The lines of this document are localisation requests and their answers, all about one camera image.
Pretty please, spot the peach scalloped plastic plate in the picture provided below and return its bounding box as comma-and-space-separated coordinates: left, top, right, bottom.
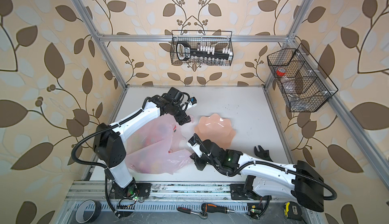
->
194, 114, 236, 150

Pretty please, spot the pink plastic bag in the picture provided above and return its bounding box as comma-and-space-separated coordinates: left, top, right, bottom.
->
125, 115, 191, 174

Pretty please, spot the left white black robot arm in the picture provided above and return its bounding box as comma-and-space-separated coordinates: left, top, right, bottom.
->
71, 87, 197, 200

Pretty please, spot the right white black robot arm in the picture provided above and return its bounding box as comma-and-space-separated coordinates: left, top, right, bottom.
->
187, 134, 337, 212

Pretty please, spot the black adjustable wrench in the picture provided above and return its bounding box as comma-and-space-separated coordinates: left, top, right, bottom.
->
254, 146, 273, 162

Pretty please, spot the orange black screwdriver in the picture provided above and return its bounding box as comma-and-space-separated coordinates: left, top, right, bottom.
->
201, 203, 235, 214

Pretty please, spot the black socket holder tool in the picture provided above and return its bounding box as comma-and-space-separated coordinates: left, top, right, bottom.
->
175, 41, 234, 61

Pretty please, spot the red black ratchet wrench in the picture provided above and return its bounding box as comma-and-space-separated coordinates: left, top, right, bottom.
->
177, 207, 208, 220

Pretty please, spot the yellow black tape measure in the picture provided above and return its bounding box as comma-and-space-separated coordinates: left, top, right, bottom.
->
284, 201, 304, 221

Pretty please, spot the clear bottle red cap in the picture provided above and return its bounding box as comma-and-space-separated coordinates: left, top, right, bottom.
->
276, 68, 295, 88

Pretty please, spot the black tape roll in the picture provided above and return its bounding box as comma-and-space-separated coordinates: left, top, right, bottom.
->
75, 200, 102, 224

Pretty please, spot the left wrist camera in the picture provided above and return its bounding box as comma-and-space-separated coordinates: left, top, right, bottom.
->
164, 87, 197, 105

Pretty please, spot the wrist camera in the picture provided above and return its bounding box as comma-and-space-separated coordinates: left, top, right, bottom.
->
187, 133, 203, 158
164, 87, 197, 105

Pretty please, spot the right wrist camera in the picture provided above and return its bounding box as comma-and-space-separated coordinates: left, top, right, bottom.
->
187, 133, 203, 158

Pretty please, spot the black wire basket centre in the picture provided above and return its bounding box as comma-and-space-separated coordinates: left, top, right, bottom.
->
169, 29, 234, 66

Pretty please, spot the black wire basket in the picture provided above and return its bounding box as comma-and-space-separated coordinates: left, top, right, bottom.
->
169, 29, 234, 66
267, 44, 338, 113

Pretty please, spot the black wire basket right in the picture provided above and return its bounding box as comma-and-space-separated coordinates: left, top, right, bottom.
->
267, 44, 338, 113

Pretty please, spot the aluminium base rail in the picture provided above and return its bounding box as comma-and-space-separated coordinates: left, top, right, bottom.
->
63, 180, 317, 212

